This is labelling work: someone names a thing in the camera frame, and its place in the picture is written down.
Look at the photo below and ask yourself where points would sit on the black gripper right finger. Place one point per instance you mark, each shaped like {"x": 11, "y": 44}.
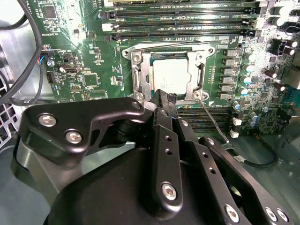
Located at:
{"x": 206, "y": 164}

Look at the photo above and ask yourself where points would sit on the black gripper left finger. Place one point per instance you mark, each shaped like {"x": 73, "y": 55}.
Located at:
{"x": 105, "y": 110}

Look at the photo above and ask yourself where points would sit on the metal socket cover frame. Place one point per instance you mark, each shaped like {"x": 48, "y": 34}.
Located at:
{"x": 144, "y": 70}

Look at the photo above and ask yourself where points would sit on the silver CPU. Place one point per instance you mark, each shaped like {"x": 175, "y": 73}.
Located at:
{"x": 171, "y": 70}

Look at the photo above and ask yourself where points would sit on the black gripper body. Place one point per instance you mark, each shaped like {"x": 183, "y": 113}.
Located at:
{"x": 105, "y": 199}

